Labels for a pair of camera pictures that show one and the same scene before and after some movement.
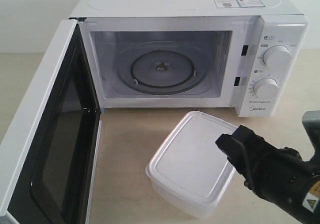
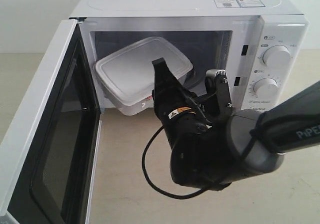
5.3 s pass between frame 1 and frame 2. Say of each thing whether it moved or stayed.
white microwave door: stayed
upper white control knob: stayed
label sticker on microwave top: stayed
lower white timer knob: stayed
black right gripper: moved
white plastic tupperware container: moved
